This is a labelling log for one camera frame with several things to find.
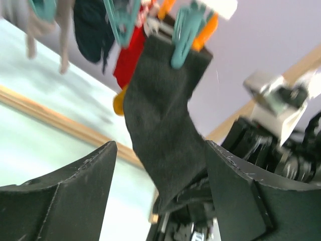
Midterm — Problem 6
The red patterned sock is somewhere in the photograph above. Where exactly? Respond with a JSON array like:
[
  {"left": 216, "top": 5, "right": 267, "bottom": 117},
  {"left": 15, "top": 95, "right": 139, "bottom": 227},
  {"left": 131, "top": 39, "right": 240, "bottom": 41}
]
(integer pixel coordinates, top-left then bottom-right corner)
[{"left": 113, "top": 26, "right": 146, "bottom": 89}]

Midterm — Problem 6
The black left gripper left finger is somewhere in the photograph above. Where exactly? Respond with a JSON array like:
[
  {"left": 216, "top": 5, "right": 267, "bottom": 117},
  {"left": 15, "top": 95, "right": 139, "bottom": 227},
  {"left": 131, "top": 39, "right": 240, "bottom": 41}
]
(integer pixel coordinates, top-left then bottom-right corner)
[{"left": 1, "top": 141, "right": 117, "bottom": 241}]

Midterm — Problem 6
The teal clothes peg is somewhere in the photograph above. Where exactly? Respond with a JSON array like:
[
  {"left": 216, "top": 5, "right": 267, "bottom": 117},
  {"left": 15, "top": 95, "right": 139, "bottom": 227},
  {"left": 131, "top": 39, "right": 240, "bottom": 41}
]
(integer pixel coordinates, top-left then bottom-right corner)
[{"left": 171, "top": 1, "right": 216, "bottom": 69}]

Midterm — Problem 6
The orange clothes peg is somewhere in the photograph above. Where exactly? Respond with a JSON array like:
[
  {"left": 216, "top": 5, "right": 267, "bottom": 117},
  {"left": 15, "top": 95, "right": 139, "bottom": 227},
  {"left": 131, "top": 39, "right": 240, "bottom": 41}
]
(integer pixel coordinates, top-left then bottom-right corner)
[{"left": 192, "top": 13, "right": 219, "bottom": 52}]

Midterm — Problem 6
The grey beige sock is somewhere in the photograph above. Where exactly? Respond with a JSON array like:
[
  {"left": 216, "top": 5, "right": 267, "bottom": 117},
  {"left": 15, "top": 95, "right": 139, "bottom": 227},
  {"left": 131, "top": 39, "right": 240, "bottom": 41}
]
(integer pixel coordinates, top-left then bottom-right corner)
[{"left": 26, "top": 0, "right": 75, "bottom": 74}]

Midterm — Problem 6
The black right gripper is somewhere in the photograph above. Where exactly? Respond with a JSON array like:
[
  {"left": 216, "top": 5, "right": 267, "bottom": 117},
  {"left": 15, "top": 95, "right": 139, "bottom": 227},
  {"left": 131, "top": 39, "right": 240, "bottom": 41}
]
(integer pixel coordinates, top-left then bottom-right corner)
[{"left": 150, "top": 115, "right": 321, "bottom": 241}]

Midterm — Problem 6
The mustard yellow striped sock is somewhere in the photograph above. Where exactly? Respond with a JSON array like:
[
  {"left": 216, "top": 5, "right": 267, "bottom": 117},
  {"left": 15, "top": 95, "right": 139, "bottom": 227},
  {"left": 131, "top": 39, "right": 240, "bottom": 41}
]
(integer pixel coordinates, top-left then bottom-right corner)
[{"left": 113, "top": 85, "right": 128, "bottom": 116}]

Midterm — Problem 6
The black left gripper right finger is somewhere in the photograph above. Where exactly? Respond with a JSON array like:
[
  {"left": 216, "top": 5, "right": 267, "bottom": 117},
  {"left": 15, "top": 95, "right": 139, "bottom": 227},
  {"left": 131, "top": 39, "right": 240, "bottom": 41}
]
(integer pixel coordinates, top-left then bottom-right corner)
[{"left": 206, "top": 141, "right": 320, "bottom": 241}]

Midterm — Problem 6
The navy blue sock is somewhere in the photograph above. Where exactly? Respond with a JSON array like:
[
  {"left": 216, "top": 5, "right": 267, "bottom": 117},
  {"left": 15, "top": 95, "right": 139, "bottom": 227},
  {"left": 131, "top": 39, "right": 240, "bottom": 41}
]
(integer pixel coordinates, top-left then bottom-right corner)
[{"left": 73, "top": 0, "right": 115, "bottom": 73}]

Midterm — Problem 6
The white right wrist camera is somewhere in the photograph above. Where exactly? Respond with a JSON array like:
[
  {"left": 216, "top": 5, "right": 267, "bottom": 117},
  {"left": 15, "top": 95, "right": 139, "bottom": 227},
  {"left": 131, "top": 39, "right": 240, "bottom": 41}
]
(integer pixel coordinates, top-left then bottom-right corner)
[{"left": 243, "top": 71, "right": 320, "bottom": 146}]

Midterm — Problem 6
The white round clip hanger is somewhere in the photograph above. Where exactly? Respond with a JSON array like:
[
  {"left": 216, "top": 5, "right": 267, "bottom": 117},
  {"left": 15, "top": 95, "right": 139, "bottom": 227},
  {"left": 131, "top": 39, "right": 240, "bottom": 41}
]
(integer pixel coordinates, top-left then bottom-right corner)
[{"left": 198, "top": 0, "right": 238, "bottom": 20}]

